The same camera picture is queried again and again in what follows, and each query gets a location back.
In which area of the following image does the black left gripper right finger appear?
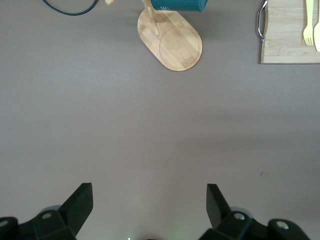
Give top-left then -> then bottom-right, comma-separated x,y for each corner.
199,183 -> 311,240

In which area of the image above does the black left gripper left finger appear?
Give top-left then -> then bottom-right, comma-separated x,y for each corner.
0,182 -> 94,240

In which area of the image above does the dark teal ribbed cup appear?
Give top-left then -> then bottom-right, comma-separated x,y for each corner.
149,0 -> 209,13

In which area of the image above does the brown table cover mat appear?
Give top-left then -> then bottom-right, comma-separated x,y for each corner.
0,0 -> 320,240

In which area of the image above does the wooden mug tree stand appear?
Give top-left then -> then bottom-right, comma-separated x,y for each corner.
104,0 -> 203,72

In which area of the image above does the yellow plastic knife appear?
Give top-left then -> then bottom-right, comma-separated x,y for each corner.
313,21 -> 320,53

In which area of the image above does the yellow plastic fork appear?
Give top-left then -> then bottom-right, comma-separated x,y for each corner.
302,0 -> 315,47

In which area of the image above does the bamboo cutting board metal handle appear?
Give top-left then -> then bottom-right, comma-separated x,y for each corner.
256,0 -> 320,65

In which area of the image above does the black looped table cable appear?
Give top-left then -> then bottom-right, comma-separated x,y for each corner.
41,0 -> 101,17

